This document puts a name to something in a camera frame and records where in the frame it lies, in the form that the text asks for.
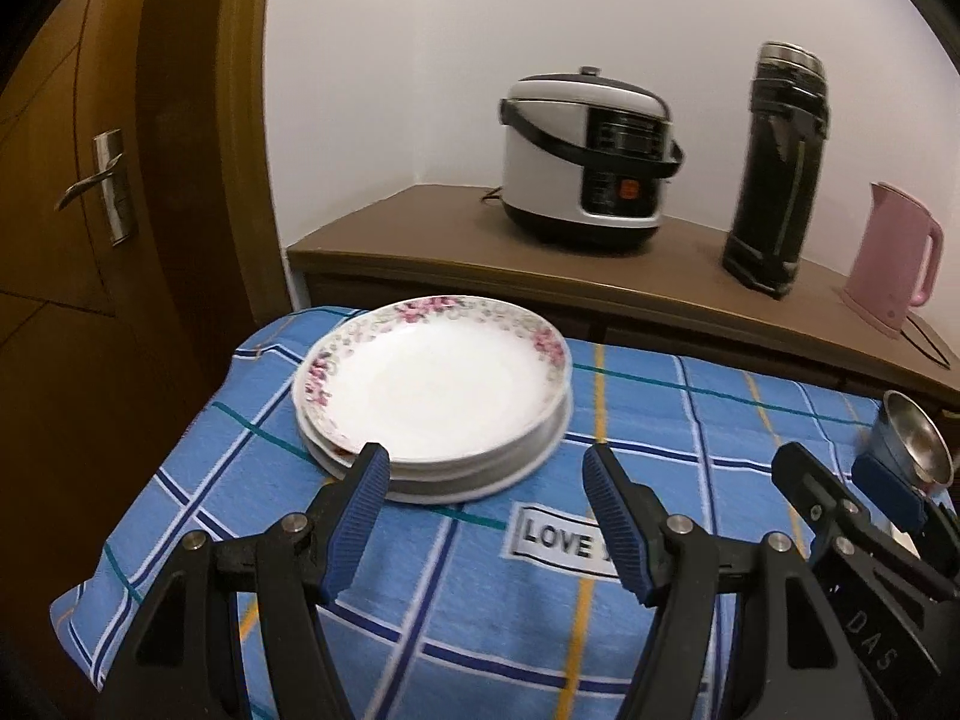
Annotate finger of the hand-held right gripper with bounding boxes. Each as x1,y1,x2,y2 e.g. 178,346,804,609
851,452,960,567
772,442,950,605

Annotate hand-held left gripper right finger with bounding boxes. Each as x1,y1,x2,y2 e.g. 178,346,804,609
583,444,875,720

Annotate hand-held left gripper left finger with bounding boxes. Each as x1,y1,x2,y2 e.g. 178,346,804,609
97,441,392,720

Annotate red flower white plate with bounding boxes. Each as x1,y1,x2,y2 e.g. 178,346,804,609
298,409,560,482

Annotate stainless steel bowl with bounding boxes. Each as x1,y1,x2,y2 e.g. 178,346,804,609
868,390,955,500

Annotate plain white plate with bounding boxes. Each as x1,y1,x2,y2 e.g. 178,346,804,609
301,390,575,506

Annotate floral rim white plate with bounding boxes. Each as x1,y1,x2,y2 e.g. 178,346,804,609
292,296,575,466

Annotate blue plaid tablecloth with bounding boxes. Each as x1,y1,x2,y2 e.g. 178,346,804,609
51,306,960,720

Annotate pink electric kettle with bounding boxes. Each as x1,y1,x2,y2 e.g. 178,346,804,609
840,181,944,340

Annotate brown wooden cabinet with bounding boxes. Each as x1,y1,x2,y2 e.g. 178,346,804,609
287,184,960,421

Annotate black thermos flask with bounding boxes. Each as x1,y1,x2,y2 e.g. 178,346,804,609
721,41,830,301

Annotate silver black rice cooker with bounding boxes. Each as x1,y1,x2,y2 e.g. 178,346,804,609
500,67,685,247

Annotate wooden room door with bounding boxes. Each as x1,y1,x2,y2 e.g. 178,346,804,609
0,0,200,421

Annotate black kettle cable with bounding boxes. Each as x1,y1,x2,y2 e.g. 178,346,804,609
900,311,953,370

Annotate metal lever door handle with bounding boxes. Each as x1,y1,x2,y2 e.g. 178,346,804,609
56,129,140,247

